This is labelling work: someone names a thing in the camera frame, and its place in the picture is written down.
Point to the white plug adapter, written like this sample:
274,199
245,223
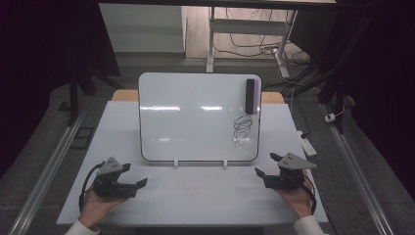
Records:
330,117

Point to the white whiteboard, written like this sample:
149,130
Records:
195,124

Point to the black floor plate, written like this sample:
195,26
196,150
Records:
82,138

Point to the wooden table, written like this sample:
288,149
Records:
125,95

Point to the black curtain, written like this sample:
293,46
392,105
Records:
385,98
39,65

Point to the black metal stand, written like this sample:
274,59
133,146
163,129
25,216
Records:
336,84
74,98

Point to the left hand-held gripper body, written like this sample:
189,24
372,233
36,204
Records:
109,189

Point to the white desk frame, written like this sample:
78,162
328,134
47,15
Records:
248,26

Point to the purple whiteboard eraser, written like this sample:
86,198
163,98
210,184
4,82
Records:
252,96

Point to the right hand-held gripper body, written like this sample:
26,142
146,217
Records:
287,179

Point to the aluminium rail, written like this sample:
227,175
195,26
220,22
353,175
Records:
45,169
359,176

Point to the white cabinet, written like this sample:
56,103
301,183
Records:
143,27

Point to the white power strip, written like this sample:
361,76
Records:
307,145

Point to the white whiteboard stand foot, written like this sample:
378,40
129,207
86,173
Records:
225,163
175,163

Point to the person's left hand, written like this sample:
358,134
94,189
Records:
93,207

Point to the person's right hand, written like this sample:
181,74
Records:
298,200

